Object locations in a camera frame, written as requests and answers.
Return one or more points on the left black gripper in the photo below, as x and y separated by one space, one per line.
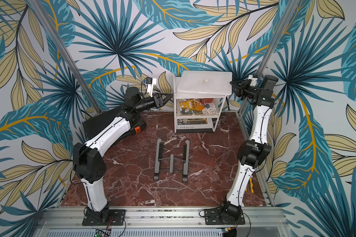
159 100

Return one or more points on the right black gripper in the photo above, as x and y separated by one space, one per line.
241 88

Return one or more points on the silver laptop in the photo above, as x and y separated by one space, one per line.
205 83

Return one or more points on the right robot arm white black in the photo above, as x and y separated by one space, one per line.
254 151

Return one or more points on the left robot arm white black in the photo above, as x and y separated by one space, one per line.
88 162

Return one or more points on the grey folding laptop stand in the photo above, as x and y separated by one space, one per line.
159 158

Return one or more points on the white three-tier shelf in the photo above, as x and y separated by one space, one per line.
219 102

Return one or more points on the colourful magazine on shelf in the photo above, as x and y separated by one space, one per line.
201 106

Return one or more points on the folio book on bottom shelf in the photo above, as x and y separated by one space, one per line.
201 123

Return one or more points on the black plastic tool case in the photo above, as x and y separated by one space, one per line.
106 121

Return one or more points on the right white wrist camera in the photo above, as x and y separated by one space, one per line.
253 80

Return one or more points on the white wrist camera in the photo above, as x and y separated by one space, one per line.
253 80
150 83

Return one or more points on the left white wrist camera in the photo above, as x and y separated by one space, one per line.
150 83

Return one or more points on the right aluminium frame post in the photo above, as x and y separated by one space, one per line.
261 50

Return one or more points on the aluminium frame post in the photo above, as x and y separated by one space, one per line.
41 14
261 50

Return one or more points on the yellow handled pliers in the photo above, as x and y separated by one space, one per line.
251 185

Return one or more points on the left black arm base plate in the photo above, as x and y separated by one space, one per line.
111 217

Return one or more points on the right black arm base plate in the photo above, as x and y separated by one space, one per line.
215 216

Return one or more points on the left aluminium frame post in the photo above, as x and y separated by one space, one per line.
41 14

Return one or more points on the aluminium front rail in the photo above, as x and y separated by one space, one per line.
164 222

